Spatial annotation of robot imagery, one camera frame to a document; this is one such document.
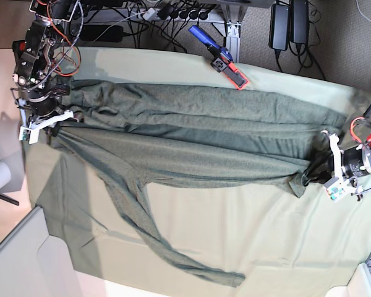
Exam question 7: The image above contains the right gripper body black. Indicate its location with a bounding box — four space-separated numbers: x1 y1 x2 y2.
46 123 61 137

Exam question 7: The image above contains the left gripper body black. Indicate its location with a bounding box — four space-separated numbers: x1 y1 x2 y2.
302 151 334 186

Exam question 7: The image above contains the green grey T-shirt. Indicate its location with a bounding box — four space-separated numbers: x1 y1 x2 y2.
53 77 346 288

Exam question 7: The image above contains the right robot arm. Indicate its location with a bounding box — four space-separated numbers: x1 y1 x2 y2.
11 1 84 144

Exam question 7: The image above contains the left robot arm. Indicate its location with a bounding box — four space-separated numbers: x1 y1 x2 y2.
302 103 371 186

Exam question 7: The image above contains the black power brick left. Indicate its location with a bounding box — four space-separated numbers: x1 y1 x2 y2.
80 25 124 43

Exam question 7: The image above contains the blue orange clamp on table edge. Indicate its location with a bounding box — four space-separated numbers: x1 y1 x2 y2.
189 25 250 90

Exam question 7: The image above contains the black power adapter right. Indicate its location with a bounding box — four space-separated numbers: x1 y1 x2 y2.
268 4 289 51

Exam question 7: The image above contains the black power adapter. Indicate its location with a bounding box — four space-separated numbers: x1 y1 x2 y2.
290 0 309 45
268 4 289 51

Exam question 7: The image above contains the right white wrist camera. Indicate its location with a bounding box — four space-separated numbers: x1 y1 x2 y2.
19 110 74 145

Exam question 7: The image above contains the aluminium frame leg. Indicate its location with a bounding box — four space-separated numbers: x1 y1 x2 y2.
221 4 247 63

